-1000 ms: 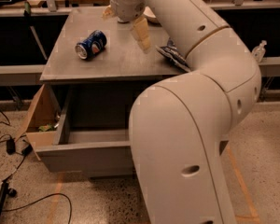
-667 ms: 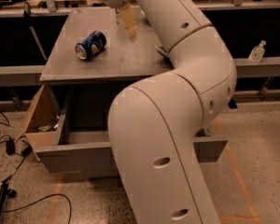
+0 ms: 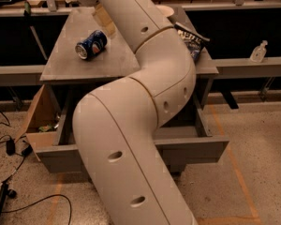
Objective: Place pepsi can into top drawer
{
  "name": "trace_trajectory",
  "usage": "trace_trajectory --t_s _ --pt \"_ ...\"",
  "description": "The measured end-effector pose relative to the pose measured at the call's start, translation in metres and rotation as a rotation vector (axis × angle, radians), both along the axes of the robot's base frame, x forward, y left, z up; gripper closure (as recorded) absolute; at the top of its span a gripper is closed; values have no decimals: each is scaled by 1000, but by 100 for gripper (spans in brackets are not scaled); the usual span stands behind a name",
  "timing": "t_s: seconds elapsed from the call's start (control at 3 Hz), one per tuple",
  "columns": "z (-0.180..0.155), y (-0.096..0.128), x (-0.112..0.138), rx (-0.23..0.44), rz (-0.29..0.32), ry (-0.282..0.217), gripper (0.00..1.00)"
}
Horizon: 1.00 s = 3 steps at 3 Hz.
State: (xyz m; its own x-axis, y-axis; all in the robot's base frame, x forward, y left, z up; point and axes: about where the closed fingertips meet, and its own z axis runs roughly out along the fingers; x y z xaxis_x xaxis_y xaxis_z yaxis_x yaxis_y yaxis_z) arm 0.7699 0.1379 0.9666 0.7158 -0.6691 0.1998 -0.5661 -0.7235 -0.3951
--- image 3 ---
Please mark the blue pepsi can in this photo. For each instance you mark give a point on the blue pepsi can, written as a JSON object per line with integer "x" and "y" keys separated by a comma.
{"x": 91, "y": 46}

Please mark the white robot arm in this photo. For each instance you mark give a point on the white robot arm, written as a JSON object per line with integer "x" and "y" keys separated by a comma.
{"x": 114, "y": 124}

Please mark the open grey top drawer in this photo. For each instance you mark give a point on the open grey top drawer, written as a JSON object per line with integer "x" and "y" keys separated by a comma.
{"x": 180, "y": 142}

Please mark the grey wooden cabinet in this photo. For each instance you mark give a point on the grey wooden cabinet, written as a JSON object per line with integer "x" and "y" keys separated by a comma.
{"x": 72, "y": 69}

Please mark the dark blue chip bag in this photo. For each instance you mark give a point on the dark blue chip bag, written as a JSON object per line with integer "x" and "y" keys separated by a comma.
{"x": 193, "y": 41}

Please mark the white paper bowl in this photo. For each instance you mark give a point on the white paper bowl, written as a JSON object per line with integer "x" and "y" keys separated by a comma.
{"x": 165, "y": 10}

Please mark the brown cardboard box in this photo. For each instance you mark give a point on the brown cardboard box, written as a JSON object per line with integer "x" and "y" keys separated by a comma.
{"x": 41, "y": 113}

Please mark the clear sanitizer bottle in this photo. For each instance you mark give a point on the clear sanitizer bottle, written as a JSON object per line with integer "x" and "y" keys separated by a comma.
{"x": 259, "y": 52}

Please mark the black power adapter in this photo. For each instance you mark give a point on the black power adapter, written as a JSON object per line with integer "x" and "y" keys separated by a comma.
{"x": 10, "y": 147}

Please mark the black stand base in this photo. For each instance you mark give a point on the black stand base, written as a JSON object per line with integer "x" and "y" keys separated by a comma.
{"x": 5, "y": 191}

